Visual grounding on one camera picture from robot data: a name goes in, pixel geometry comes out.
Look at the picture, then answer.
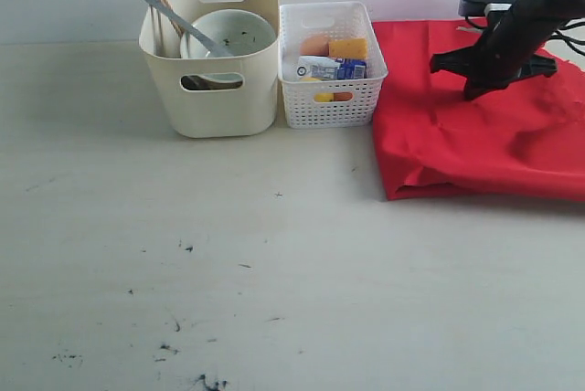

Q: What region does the small milk carton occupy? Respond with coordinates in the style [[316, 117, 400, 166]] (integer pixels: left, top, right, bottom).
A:
[[295, 56, 367, 81]]

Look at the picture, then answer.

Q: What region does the white perforated plastic basket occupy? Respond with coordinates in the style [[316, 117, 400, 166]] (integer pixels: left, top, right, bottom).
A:
[[279, 1, 388, 129]]

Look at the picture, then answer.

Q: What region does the metal table knife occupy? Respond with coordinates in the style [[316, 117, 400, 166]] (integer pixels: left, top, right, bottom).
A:
[[144, 0, 232, 58]]

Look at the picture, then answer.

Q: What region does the cream plastic tub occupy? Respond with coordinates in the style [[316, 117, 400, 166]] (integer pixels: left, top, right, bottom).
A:
[[138, 0, 280, 138]]

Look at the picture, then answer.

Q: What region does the yellow lemon with sticker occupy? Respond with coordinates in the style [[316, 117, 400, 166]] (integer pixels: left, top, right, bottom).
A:
[[301, 77, 335, 102]]

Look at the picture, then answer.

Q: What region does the red scalloped table cloth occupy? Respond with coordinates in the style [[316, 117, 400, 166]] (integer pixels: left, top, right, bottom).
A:
[[373, 20, 584, 202]]

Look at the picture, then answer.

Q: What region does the stainless steel cup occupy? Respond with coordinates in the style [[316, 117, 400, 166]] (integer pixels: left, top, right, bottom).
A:
[[180, 75, 214, 91]]

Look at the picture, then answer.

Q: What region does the pale green ceramic bowl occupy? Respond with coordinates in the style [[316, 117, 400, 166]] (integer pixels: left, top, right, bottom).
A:
[[192, 9, 277, 57]]

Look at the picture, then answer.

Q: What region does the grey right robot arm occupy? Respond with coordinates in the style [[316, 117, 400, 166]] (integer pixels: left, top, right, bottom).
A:
[[430, 0, 584, 100]]

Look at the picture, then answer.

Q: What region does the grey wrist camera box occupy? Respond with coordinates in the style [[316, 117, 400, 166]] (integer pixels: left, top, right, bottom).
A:
[[458, 0, 516, 17]]

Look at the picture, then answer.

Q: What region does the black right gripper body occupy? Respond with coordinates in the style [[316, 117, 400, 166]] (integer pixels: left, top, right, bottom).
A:
[[470, 11, 558, 90]]

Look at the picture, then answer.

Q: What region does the brown egg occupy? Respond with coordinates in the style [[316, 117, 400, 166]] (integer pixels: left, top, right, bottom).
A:
[[300, 35, 329, 57]]

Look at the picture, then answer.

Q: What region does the orange fried nugget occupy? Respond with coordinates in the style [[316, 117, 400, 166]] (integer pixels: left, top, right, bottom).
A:
[[334, 91, 353, 101]]

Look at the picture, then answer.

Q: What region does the yellow cheese wedge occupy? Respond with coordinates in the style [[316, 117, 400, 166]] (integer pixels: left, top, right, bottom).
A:
[[328, 37, 368, 60]]

